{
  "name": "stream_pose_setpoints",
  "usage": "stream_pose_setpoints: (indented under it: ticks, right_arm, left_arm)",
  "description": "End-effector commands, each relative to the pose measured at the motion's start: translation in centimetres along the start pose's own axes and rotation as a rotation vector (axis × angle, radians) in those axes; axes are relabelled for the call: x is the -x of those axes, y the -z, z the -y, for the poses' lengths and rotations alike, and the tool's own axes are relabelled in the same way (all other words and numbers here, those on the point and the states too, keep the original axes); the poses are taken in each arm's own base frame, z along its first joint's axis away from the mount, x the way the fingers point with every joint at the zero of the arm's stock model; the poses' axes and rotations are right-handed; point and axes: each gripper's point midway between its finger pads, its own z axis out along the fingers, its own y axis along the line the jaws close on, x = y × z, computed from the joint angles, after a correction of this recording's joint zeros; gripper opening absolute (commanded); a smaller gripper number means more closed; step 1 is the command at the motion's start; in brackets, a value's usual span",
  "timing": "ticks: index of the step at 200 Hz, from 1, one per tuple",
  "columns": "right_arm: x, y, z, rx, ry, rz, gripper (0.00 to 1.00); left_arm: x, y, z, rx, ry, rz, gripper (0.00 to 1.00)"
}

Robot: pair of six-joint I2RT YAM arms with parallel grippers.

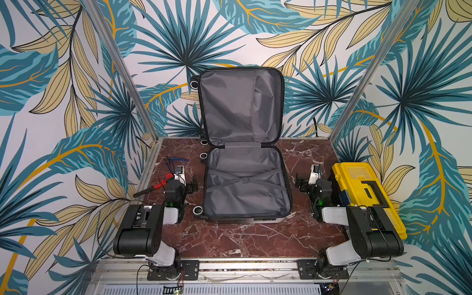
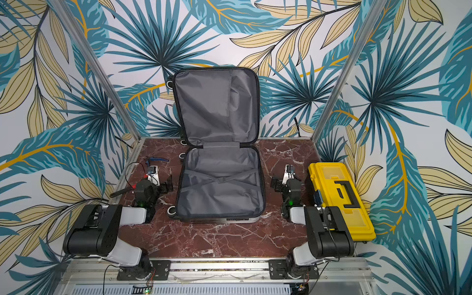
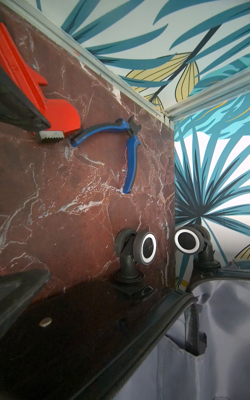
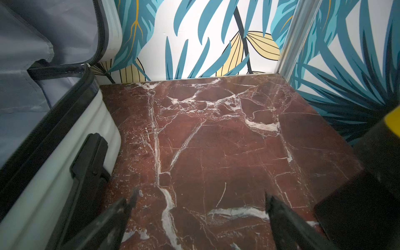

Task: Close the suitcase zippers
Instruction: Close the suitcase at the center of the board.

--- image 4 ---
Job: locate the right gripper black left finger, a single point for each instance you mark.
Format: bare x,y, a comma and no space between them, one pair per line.
107,230

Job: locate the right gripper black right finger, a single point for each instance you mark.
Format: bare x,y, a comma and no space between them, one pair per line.
290,231

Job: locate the white space-print kids suitcase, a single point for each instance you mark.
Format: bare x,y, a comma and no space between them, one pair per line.
59,143

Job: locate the yellow black plastic toolbox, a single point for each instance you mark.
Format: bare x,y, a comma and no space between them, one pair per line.
364,213

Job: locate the right aluminium corner post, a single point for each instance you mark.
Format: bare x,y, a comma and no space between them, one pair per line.
298,31

